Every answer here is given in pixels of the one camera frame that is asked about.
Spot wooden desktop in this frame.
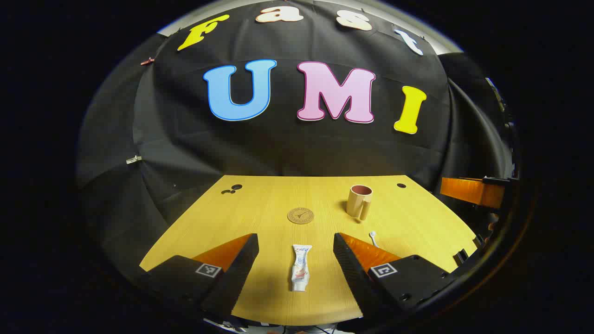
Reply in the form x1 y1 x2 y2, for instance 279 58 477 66
139 175 478 326

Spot beige cup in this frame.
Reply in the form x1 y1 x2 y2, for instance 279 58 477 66
346 185 373 221

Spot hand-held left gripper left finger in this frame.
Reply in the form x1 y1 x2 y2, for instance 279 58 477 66
137 233 259 321

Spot round wooden coaster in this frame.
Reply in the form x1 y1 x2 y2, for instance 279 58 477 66
287 207 315 225

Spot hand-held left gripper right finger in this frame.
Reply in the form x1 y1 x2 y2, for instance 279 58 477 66
333 232 458 325

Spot white toothpaste tube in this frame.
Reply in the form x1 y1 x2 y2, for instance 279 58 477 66
291 244 312 292

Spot black backdrop cloth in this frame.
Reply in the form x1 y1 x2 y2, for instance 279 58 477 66
77 0 516 279

